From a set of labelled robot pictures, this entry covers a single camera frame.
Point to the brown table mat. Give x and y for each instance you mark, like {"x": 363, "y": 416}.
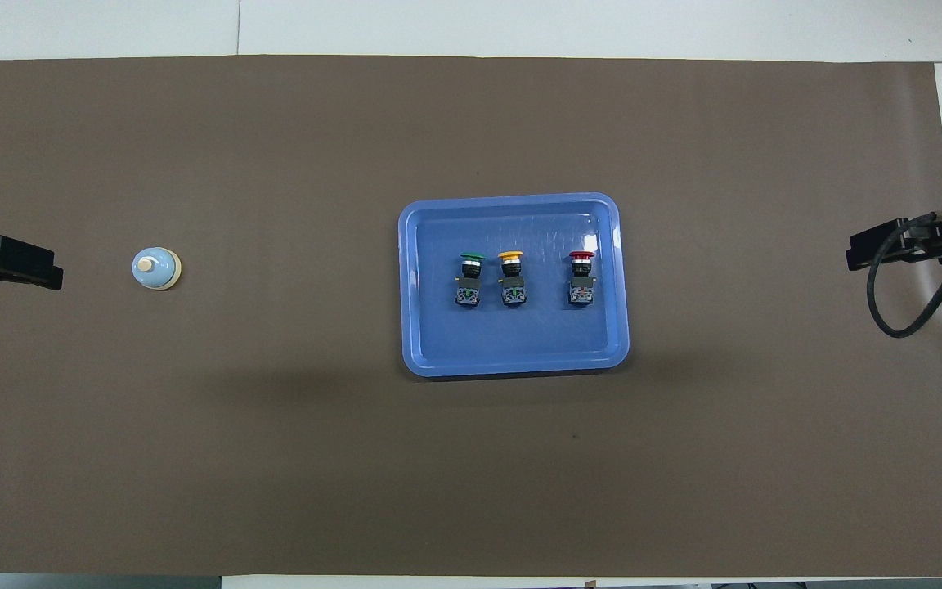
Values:
{"x": 275, "y": 450}

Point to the light blue desk bell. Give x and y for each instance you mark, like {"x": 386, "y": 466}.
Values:
{"x": 154, "y": 270}

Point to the blue plastic tray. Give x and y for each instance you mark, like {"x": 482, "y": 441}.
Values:
{"x": 512, "y": 343}

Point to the green push button switch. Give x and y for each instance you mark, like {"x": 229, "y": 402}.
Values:
{"x": 469, "y": 294}

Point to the yellow push button switch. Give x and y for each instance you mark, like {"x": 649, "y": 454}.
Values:
{"x": 512, "y": 294}

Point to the red push button switch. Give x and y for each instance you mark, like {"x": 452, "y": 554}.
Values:
{"x": 580, "y": 293}

